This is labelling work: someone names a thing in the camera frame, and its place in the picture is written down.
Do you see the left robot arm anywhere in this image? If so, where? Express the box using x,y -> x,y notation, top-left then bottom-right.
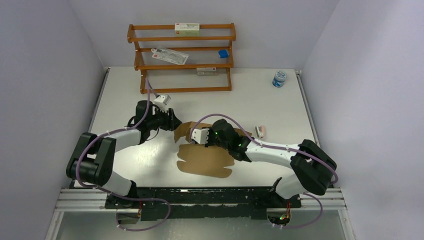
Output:
65,100 -> 182,208

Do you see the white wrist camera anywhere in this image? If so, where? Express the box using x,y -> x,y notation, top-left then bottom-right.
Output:
153,94 -> 171,111
189,128 -> 210,145

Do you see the wooden three-tier shelf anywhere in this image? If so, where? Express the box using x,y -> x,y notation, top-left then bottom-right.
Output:
126,23 -> 237,94

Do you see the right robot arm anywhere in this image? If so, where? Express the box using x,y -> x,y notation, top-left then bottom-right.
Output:
192,119 -> 337,207

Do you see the grey box lower shelf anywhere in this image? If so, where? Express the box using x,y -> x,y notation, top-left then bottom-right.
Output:
196,67 -> 218,76

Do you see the small blue object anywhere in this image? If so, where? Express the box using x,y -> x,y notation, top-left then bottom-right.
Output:
218,49 -> 230,59

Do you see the black base frame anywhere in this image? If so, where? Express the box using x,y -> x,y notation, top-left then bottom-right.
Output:
104,186 -> 302,221

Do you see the white green box top shelf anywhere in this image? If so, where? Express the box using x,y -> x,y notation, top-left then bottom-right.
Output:
174,22 -> 200,37

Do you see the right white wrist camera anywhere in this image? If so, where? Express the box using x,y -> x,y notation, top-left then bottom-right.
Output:
189,128 -> 210,145

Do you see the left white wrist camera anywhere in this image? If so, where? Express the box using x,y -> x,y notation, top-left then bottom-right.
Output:
153,94 -> 171,111

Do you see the blue white round jar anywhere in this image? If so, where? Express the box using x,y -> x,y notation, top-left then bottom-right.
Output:
272,70 -> 287,88

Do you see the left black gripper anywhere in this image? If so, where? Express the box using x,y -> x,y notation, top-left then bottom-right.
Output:
147,105 -> 183,132

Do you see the brown cardboard box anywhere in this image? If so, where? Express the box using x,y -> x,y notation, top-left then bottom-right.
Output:
173,121 -> 253,180

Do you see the flat plastic blister package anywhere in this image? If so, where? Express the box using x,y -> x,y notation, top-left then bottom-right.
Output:
150,47 -> 190,65

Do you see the small pink white stapler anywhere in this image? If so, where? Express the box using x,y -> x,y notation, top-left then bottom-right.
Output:
255,125 -> 266,139

